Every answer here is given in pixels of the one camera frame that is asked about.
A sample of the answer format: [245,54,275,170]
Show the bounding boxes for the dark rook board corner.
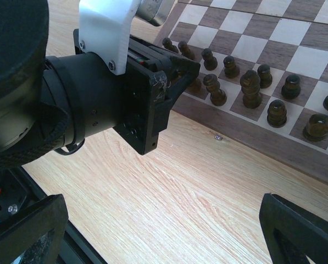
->
[186,78,202,94]

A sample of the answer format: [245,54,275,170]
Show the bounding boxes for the dark knight chess piece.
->
[303,114,328,142]

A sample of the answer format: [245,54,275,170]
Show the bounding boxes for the wooden chess board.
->
[155,1,328,184]

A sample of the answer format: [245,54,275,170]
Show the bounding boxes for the dark chess piece right side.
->
[281,74,301,100]

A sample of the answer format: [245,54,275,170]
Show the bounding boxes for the dark king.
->
[240,69,262,109]

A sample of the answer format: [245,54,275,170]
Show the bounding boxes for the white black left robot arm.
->
[0,1,201,170]

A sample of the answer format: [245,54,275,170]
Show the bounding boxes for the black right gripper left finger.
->
[0,194,68,263]

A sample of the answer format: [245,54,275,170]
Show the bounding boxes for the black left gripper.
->
[42,37,201,156]

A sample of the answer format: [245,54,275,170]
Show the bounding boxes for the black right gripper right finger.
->
[259,194,328,263]

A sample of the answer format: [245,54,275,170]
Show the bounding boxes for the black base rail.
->
[0,167,105,263]

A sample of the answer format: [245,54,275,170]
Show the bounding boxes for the dark pawn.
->
[257,64,273,89]
[178,41,195,60]
[162,37,179,53]

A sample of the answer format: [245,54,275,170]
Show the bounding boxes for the dark chess piece table far left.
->
[267,100,287,128]

